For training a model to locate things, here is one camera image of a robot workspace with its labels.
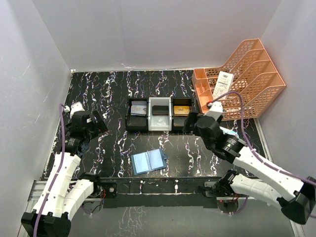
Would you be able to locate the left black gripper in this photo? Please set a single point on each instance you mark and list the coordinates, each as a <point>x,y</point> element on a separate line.
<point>93,122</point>

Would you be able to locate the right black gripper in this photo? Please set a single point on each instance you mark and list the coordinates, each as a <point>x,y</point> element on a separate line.
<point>193,122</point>

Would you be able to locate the packaged nail clipper blister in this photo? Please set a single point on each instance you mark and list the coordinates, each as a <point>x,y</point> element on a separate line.
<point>230,132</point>

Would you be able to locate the three-compartment black white tray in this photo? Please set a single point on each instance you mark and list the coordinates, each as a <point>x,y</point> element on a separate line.
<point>150,123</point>

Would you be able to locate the blue leather card holder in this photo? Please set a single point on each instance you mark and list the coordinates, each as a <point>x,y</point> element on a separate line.
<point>148,161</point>

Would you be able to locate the orange mesh file organizer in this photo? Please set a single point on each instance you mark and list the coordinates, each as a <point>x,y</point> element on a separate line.
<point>256,79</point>

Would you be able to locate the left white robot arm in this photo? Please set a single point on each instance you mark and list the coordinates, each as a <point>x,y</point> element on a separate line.
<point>59,201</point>

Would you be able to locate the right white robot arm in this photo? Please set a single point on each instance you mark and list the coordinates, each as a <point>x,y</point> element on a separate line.
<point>294,197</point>

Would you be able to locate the gold credit card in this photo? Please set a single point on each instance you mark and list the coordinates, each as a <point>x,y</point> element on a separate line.
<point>181,111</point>

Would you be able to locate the black credit card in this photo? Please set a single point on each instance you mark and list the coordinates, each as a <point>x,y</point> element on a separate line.
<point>160,110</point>

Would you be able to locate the white paper receipt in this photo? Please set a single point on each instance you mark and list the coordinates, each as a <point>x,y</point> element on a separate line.
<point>223,84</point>

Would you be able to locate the aluminium frame rail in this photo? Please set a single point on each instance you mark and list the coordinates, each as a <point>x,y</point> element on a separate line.
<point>155,192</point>

